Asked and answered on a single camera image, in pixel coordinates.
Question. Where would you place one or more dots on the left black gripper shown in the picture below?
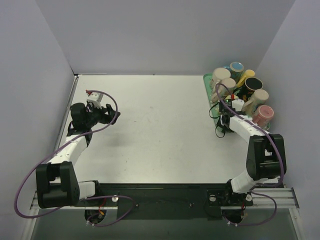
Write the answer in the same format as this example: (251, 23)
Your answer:
(104, 114)

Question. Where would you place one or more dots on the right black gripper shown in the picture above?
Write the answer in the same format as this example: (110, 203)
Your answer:
(225, 107)

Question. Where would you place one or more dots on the pink patterned mug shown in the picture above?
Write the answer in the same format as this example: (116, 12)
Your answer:
(262, 116)

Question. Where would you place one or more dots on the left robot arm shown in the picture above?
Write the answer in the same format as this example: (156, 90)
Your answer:
(56, 181)

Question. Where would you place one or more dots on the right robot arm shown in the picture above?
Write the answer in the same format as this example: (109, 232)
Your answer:
(266, 158)

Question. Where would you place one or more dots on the beige floral mug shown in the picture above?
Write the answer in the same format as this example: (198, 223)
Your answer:
(224, 88)

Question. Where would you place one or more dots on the cream floral mug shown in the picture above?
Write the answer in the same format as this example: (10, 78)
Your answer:
(258, 98)

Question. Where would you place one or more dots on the black mug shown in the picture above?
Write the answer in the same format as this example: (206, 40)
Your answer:
(249, 86)

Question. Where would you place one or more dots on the beige mug rear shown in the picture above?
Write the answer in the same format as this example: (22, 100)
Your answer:
(218, 75)

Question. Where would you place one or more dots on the blue teal mug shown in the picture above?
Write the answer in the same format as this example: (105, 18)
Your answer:
(236, 70)

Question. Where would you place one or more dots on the yellow mug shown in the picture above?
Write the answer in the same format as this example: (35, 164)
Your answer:
(247, 74)

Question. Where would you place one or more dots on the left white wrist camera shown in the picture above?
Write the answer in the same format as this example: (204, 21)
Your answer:
(94, 99)

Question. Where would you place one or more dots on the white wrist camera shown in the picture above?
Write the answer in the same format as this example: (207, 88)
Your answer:
(94, 99)
(237, 104)

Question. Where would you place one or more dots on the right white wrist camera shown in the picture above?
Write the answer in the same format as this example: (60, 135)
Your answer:
(237, 104)

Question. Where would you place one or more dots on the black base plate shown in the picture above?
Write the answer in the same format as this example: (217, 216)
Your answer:
(169, 211)

